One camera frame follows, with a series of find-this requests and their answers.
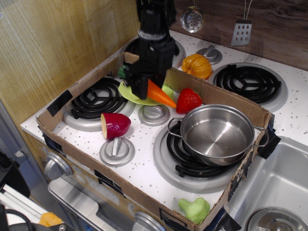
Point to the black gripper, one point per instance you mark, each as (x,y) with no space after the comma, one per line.
(156,53)

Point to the orange toy carrot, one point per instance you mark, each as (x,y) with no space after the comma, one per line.
(156,94)

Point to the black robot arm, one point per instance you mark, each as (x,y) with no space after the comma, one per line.
(155,16)

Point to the light green plastic plate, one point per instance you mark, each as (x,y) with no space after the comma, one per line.
(126,92)

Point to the brown cardboard fence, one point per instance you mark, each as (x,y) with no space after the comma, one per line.
(138,181)

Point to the silver knob centre upper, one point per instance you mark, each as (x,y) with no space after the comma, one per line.
(154,115)

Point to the red toy strawberry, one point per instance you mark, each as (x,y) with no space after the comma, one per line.
(188,100)

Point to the front left black burner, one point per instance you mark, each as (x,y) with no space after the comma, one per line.
(84,112)

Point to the orange toy pumpkin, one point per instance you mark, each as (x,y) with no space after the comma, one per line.
(197,65)

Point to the dark red toy half fruit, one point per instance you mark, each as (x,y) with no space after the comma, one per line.
(114,125)

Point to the silver knob back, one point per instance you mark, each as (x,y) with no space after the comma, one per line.
(213,55)

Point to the hanging metal strainer ladle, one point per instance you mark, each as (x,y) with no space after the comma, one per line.
(192,18)

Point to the silver knob centre lower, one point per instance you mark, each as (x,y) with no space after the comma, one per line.
(117,152)

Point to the stainless steel pot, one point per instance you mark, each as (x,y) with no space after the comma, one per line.
(218,135)

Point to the front right black burner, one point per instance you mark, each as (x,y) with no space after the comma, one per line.
(178,168)

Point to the hanging metal slotted spatula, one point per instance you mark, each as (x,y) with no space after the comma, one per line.
(243,27)

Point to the back right black burner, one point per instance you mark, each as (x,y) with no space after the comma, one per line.
(255,82)

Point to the silver oven front knob left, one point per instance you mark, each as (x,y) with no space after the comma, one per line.
(56,167)

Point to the silver oven knob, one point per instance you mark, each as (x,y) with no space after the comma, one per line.
(56,167)
(144,222)

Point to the green toy broccoli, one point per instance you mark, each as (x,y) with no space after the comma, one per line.
(195,211)

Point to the silver oven front knob right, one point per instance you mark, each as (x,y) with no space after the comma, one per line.
(144,222)

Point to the silver sink basin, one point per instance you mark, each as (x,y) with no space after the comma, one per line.
(274,197)

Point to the orange object bottom left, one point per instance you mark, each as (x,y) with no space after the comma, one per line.
(49,219)

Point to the silver oven door handle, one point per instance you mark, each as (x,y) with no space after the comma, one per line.
(89,208)

